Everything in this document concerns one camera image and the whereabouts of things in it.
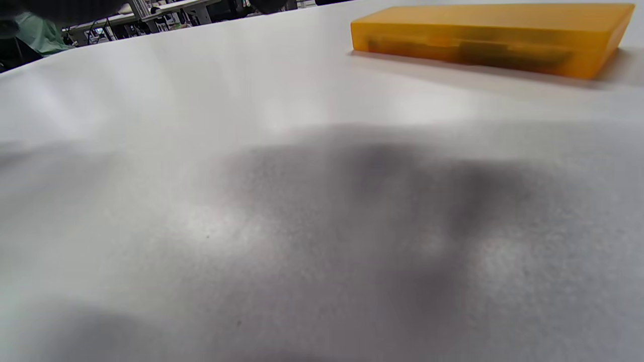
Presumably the translucent orange pen case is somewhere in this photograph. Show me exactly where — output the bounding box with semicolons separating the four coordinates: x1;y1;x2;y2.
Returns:
351;4;635;80

